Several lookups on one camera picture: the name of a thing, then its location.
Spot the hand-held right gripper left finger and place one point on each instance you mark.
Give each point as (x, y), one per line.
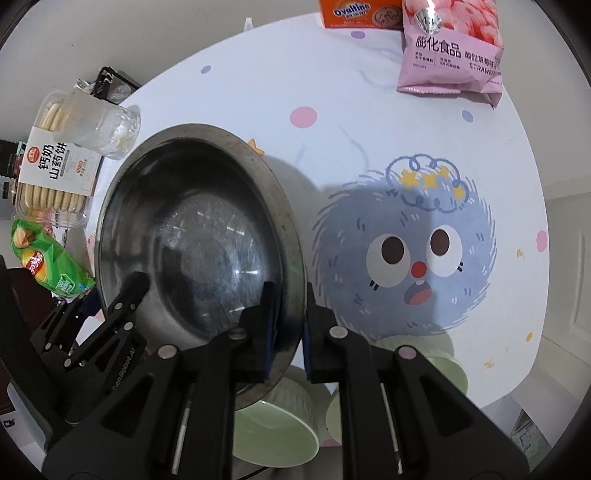
(270, 332)

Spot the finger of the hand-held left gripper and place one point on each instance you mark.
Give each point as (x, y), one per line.
(131, 295)
(60, 332)

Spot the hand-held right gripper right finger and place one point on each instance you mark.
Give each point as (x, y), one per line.
(308, 346)

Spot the large steel bowl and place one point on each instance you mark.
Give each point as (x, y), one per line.
(288, 240)

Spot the green ceramic bowl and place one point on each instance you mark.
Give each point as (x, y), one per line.
(272, 438)
(429, 369)

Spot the dark brown cabinet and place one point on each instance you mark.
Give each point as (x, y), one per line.
(18, 295)

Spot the green potato chips bag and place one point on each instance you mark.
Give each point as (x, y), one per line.
(46, 263)

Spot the clear plastic cookie package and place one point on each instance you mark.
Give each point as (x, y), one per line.
(55, 170)

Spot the clear plastic cup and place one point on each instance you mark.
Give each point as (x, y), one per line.
(106, 127)

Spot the mint green container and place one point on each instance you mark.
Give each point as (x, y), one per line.
(21, 148)

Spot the cartoon printed tablecloth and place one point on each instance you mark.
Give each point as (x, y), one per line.
(369, 161)

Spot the crumpled clear plastic bag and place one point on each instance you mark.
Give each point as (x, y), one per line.
(85, 86)

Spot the black packet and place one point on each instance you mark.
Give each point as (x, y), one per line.
(104, 76)

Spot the white plastic bag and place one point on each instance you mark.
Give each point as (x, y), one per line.
(249, 25)

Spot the pink snack bag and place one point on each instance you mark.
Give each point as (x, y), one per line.
(438, 60)

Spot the orange biscuit box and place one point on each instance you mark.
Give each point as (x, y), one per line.
(351, 14)

